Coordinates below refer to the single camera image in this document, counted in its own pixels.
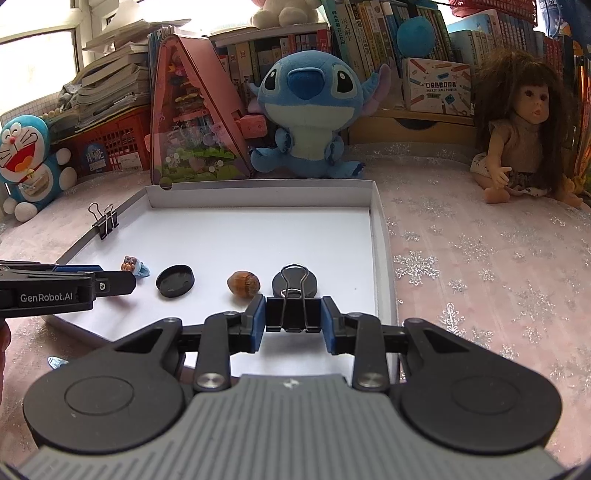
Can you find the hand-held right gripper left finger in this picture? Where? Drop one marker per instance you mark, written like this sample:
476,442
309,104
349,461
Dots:
257,323

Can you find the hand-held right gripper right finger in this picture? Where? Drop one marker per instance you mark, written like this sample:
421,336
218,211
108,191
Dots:
330,325

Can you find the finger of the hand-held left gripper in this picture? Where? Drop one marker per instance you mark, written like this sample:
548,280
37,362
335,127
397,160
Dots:
78,268
115,282

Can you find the blue bear hair clip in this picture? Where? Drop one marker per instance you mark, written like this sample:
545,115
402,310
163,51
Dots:
131,266

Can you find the black binder clip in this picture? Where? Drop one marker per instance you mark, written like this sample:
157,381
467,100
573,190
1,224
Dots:
293,314
105,226

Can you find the brown nut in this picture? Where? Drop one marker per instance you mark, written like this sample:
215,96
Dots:
243,284

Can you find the black round disc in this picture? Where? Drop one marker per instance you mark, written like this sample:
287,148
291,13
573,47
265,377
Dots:
277,285

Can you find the black round lid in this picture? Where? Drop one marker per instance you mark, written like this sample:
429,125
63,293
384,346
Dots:
174,281

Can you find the white cardboard box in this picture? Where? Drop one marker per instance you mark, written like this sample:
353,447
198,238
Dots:
277,230

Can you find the blue printed card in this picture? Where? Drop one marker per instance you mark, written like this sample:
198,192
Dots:
95,158

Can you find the blue robot cat plush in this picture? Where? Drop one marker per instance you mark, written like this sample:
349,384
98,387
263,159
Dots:
27,161

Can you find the pink snowflake tablecloth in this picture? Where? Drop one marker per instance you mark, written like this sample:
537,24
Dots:
461,277

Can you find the red plastic crate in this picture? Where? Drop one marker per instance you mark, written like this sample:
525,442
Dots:
124,134

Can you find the pink triangular toy house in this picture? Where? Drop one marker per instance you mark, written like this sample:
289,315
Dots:
194,115

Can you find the stack of books and papers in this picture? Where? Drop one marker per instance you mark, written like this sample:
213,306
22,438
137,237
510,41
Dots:
115,78

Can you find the wooden drawer box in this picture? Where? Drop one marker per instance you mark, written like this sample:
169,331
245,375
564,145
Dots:
369,131

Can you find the blue alien plush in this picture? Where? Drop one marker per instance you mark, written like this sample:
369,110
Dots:
304,115

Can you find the white printed cardboard carton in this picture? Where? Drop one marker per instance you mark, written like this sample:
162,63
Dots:
436,87

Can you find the brown-haired doll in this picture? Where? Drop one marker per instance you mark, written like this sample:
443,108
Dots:
521,129

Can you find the row of shelved books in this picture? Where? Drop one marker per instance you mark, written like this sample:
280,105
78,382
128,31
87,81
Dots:
369,27

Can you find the blue fuzzy ball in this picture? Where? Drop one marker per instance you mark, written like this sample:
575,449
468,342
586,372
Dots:
416,36

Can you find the shiny gold foil packet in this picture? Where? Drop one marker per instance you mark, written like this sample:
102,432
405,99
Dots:
582,92

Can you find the red mesh basket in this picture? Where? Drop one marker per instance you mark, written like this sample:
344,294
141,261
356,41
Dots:
494,9

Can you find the blue printed hanging bag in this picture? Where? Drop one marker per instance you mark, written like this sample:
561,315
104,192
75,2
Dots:
556,16

